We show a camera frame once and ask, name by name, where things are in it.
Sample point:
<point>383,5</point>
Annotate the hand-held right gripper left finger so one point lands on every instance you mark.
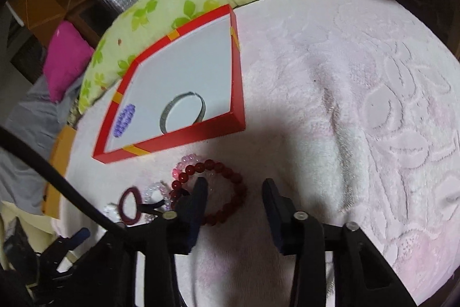
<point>197,206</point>

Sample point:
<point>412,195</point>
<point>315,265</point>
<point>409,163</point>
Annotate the grey cloth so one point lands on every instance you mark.
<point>25,134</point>

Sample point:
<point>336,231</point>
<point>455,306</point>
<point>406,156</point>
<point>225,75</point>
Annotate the pink cushion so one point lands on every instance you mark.
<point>66,55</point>

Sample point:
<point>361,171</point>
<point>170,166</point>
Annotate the silver metal bangle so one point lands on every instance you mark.
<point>163,116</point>

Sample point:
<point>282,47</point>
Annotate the white pink embossed blanket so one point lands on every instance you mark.
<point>323,76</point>

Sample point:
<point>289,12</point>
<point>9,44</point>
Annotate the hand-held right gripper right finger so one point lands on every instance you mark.
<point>276,217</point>

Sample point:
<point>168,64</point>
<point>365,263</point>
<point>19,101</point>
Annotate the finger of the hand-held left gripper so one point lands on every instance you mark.
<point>152,209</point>

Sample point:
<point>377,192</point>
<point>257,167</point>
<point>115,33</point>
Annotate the red cardboard box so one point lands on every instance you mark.
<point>179,76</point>

